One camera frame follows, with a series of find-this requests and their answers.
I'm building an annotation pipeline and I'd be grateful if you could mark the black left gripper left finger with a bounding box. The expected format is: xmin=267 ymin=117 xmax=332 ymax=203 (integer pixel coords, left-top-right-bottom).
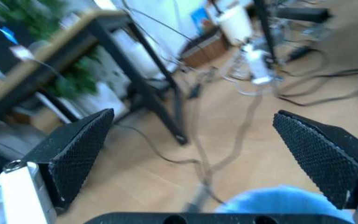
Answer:
xmin=0 ymin=108 xmax=116 ymax=224

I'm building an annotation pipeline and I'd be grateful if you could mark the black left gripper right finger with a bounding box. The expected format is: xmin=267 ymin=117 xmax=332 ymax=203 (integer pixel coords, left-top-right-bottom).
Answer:
xmin=272 ymin=110 xmax=358 ymax=224

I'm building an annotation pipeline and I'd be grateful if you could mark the white trash bin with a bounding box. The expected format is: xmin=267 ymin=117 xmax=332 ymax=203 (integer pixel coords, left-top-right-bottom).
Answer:
xmin=217 ymin=4 xmax=255 ymax=45

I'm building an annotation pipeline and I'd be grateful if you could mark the blue plastic bag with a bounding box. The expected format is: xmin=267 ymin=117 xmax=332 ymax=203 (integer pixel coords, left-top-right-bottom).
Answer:
xmin=215 ymin=184 xmax=356 ymax=224

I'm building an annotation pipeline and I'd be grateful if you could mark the green leafy plant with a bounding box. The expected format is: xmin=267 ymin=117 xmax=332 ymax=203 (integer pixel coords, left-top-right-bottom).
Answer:
xmin=0 ymin=0 xmax=99 ymax=98

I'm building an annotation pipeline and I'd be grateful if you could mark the wooden table with black legs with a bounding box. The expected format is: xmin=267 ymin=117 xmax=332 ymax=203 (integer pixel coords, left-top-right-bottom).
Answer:
xmin=0 ymin=8 xmax=189 ymax=145

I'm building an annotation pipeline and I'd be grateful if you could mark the black stand pole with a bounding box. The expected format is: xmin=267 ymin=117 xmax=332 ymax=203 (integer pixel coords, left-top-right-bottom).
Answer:
xmin=253 ymin=0 xmax=281 ymax=70

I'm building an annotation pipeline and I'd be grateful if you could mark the wooden box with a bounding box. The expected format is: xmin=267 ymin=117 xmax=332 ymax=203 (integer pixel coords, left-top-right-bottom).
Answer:
xmin=180 ymin=30 xmax=230 ymax=68

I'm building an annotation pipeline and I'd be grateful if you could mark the blue picture card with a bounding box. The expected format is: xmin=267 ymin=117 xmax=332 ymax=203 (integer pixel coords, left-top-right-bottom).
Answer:
xmin=190 ymin=7 xmax=213 ymax=35

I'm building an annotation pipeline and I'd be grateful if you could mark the black floor cable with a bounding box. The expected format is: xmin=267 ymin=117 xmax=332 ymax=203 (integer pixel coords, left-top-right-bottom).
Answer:
xmin=276 ymin=67 xmax=358 ymax=107

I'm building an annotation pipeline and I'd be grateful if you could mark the grey floor cable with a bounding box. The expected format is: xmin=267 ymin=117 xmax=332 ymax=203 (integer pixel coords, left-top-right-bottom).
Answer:
xmin=183 ymin=91 xmax=262 ymax=210

